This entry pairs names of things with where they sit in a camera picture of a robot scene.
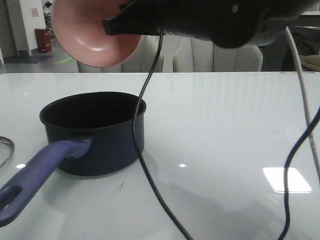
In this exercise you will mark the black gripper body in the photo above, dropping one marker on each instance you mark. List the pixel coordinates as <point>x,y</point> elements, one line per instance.
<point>230,23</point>

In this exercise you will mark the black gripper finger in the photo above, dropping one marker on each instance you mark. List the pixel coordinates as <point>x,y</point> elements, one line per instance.
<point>136,17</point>

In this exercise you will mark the pink bowl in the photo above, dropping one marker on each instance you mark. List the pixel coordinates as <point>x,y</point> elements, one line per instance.
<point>79,29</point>

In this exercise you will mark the glass pot lid blue knob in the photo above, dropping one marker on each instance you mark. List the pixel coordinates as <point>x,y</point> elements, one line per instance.
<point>7,148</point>

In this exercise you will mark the left beige chair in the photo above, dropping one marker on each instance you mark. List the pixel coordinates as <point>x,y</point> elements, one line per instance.
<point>140,62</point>

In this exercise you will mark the beige chair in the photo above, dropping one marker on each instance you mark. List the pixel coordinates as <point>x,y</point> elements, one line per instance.
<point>140,62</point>
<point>195,55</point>

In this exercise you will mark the right beige chair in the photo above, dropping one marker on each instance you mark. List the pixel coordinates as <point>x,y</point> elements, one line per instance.
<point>195,55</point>

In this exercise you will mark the red trash bin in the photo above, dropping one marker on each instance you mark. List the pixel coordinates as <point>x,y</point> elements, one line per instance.
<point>43,41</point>

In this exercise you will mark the dark blue saucepan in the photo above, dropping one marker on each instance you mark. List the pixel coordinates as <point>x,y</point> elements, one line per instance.
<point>89,134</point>

